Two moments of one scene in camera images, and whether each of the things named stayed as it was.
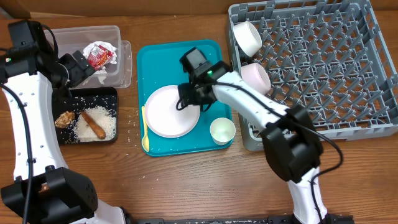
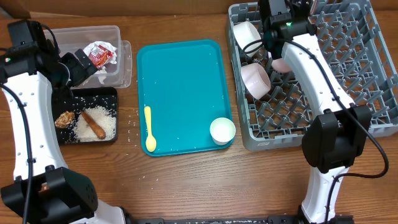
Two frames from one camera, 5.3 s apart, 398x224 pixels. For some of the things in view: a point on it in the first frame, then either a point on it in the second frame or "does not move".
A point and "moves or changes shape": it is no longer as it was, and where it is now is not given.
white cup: x=222 y=130 does not move
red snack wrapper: x=98 y=56 does not move
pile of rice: x=94 y=124 does not move
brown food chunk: x=64 y=121 does not move
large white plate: x=163 y=117 → x=280 y=65
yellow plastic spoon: x=145 y=144 moves or changes shape
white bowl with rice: x=248 y=37 does not move
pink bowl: x=254 y=76 does not move
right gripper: x=188 y=96 → x=311 y=28
